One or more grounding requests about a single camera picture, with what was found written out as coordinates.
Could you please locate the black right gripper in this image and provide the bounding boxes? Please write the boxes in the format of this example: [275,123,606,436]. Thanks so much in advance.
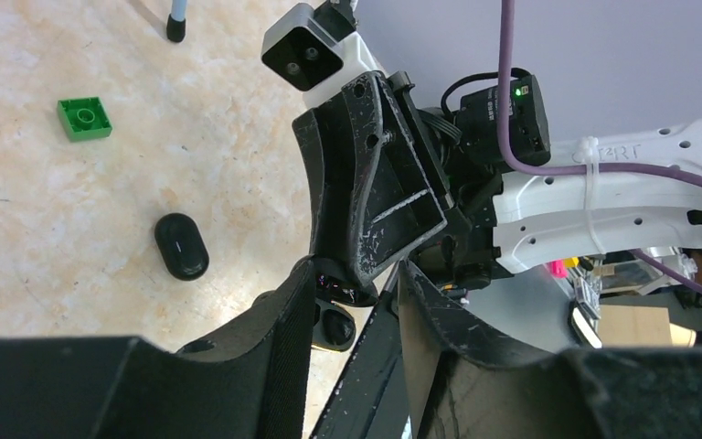
[292,71,509,290]

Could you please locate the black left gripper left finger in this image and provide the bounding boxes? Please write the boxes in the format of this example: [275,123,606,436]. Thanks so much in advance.
[0,259,316,438]

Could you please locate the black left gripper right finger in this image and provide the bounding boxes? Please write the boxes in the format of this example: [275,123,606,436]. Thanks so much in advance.
[398,261,702,438]

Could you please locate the black earbud charging case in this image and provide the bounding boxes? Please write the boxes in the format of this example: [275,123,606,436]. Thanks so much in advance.
[154,212,209,282]

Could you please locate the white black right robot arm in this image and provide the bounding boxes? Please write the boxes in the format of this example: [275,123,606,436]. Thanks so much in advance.
[292,69,702,288]

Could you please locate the grey tripod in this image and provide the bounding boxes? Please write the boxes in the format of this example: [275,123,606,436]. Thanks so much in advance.
[165,0,188,43]

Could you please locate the green block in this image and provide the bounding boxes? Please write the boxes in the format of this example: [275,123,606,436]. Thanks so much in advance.
[57,97,112,143]

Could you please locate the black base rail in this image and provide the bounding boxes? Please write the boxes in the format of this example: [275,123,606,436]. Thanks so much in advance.
[309,268,410,438]

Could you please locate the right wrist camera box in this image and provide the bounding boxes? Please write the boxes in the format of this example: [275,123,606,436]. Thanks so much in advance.
[261,1,381,108]

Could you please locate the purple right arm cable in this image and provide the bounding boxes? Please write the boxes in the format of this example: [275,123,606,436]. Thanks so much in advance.
[495,0,702,305]

